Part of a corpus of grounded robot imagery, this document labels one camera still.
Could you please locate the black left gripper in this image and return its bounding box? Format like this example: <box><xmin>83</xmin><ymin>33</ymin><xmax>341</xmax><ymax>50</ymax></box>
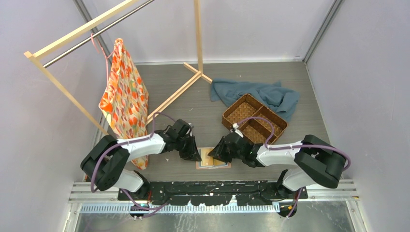
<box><xmin>175</xmin><ymin>134</ymin><xmax>201</xmax><ymax>161</ymax></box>

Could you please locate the woven wicker divided basket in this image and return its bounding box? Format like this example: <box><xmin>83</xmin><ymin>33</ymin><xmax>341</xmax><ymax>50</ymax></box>
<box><xmin>222</xmin><ymin>94</ymin><xmax>288</xmax><ymax>145</ymax></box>

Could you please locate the orange credit card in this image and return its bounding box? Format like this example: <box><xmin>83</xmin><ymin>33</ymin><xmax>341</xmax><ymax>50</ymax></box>
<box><xmin>200</xmin><ymin>147</ymin><xmax>230</xmax><ymax>168</ymax></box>

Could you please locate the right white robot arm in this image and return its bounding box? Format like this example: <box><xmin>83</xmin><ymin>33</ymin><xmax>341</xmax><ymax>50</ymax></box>
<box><xmin>208</xmin><ymin>131</ymin><xmax>351</xmax><ymax>199</ymax></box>

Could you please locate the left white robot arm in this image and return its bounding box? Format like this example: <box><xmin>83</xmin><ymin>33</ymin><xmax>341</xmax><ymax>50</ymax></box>
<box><xmin>80</xmin><ymin>119</ymin><xmax>202</xmax><ymax>200</ymax></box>

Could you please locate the orange floral hanging garment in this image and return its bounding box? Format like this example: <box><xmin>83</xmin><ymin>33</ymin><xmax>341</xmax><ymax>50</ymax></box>
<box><xmin>99</xmin><ymin>38</ymin><xmax>150</xmax><ymax>170</ymax></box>

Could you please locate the blue-grey crumpled cloth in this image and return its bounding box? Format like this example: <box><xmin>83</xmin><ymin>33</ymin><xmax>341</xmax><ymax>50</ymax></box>
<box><xmin>210</xmin><ymin>79</ymin><xmax>300</xmax><ymax>122</ymax></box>

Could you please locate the pink clothes hanger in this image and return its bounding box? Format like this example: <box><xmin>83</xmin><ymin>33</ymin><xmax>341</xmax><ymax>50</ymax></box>
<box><xmin>90</xmin><ymin>33</ymin><xmax>114</xmax><ymax>84</ymax></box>

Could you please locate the wooden clothes rack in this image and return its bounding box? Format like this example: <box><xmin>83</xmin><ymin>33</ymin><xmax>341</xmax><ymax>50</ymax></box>
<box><xmin>24</xmin><ymin>0</ymin><xmax>213</xmax><ymax>135</ymax></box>

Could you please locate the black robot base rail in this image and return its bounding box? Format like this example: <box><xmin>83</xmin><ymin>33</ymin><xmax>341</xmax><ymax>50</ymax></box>
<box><xmin>117</xmin><ymin>180</ymin><xmax>296</xmax><ymax>206</ymax></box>

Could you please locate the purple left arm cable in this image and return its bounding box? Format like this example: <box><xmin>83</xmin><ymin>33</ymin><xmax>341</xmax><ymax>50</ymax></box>
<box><xmin>90</xmin><ymin>112</ymin><xmax>177</xmax><ymax>218</ymax></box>

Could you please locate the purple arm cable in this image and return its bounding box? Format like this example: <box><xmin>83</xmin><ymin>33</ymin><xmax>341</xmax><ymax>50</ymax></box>
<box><xmin>90</xmin><ymin>112</ymin><xmax>177</xmax><ymax>218</ymax></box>
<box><xmin>234</xmin><ymin>116</ymin><xmax>351</xmax><ymax>218</ymax></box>

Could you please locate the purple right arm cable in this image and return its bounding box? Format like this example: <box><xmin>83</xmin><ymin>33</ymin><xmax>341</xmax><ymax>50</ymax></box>
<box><xmin>234</xmin><ymin>116</ymin><xmax>351</xmax><ymax>218</ymax></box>

